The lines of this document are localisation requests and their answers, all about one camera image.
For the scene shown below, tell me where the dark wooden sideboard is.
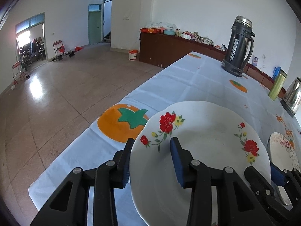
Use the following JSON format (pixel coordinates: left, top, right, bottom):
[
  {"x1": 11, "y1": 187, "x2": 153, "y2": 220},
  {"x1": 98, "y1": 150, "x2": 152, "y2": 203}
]
[{"x1": 139, "y1": 31, "x2": 286, "y2": 99}]

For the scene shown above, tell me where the persimmon print tablecloth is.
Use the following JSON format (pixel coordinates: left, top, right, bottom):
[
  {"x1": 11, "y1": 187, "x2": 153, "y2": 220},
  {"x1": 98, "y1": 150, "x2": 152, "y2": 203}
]
[{"x1": 29, "y1": 52, "x2": 300, "y2": 225}]

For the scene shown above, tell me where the stainless electric kettle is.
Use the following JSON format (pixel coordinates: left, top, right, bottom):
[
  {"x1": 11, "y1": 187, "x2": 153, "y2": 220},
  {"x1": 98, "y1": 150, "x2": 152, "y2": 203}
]
[{"x1": 280, "y1": 78, "x2": 301, "y2": 117}]

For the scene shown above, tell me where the green tumbler bottle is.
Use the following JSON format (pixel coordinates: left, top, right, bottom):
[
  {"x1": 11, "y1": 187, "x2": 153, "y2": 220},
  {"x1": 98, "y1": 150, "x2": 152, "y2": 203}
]
[{"x1": 268, "y1": 69, "x2": 287, "y2": 101}]

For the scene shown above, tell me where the red folding chair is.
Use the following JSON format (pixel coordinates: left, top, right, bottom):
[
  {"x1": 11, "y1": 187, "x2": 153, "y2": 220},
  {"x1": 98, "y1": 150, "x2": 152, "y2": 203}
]
[{"x1": 52, "y1": 40, "x2": 66, "y2": 61}]

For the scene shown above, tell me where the pink floral rim plate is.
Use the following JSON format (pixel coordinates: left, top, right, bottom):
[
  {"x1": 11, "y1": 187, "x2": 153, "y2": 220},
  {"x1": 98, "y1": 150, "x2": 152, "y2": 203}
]
[{"x1": 267, "y1": 131, "x2": 301, "y2": 206}]

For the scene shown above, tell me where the red flower white plate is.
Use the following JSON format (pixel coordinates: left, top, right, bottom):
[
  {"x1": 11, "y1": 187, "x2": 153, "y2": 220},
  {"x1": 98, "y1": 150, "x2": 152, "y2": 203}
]
[{"x1": 130, "y1": 101, "x2": 271, "y2": 225}]

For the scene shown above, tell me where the teal basin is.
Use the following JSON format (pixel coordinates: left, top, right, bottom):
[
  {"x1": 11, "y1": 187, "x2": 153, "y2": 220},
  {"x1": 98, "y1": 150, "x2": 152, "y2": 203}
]
[{"x1": 163, "y1": 29, "x2": 176, "y2": 36}]

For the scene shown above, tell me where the white orange bucket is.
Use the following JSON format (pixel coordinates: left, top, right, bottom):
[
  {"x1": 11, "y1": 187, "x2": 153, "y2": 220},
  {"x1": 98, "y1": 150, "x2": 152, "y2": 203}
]
[{"x1": 128, "y1": 50, "x2": 139, "y2": 61}]

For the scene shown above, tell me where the green door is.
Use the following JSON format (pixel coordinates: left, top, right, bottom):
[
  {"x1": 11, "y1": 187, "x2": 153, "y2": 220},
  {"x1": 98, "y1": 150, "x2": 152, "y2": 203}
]
[{"x1": 88, "y1": 4, "x2": 103, "y2": 45}]

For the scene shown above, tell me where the blue thermos jug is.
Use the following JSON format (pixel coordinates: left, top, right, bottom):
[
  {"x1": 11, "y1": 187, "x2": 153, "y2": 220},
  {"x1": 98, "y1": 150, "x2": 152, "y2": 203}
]
[{"x1": 272, "y1": 66, "x2": 281, "y2": 80}]

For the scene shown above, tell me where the large dark thermos flask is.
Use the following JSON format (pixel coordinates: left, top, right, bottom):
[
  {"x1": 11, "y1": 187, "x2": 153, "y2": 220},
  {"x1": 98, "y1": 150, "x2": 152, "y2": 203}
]
[{"x1": 221, "y1": 15, "x2": 255, "y2": 78}]

